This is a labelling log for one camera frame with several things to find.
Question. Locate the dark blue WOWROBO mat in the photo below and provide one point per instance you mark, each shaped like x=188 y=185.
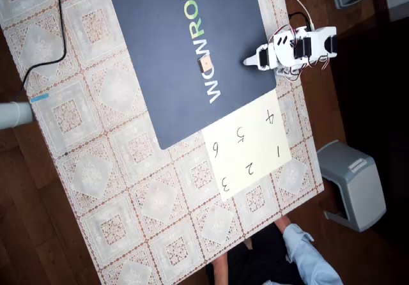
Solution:
x=179 y=26

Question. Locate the white lace tablecloth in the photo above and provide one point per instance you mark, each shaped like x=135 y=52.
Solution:
x=96 y=170

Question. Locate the blue tape strip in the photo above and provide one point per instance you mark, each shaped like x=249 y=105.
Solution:
x=39 y=98

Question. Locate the person's bare hand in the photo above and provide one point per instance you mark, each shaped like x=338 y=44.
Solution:
x=282 y=224

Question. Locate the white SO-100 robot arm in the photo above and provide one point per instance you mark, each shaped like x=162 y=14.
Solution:
x=306 y=47

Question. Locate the forearm in light blue sleeve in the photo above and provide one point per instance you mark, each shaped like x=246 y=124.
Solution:
x=310 y=256

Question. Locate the small wooden cube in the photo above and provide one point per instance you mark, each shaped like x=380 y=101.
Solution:
x=205 y=64

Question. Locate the white cylinder pole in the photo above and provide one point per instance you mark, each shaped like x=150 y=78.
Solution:
x=14 y=115

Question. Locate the cream paper sheet with numbers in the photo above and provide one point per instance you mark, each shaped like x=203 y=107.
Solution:
x=255 y=144

